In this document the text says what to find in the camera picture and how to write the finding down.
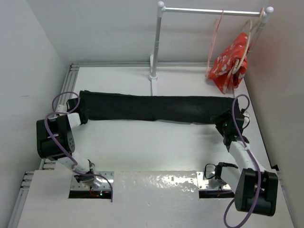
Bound pink wire hanger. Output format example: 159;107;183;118
205;10;224;77

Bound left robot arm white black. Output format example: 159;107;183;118
36;98;95;186

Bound black trousers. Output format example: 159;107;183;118
79;90;233;124

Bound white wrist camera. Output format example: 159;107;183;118
56;104;67;113
243;111;250;129

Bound white clothes rack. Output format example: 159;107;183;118
148;1;274;96

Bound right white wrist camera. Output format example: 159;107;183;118
243;111;250;129

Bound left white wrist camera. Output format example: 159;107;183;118
56;104;67;113

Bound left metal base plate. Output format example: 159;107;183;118
70;172;114;191

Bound red patterned cloth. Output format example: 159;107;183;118
208;32;248;94

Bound metal base plate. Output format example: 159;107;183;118
196;171;231;191
70;172;114;191

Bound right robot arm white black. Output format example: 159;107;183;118
204;111;278;216

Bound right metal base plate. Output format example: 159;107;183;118
196;171;231;191

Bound wooden hanger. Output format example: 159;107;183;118
229;7;266;74

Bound aluminium frame rail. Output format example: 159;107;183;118
7;62;207;228

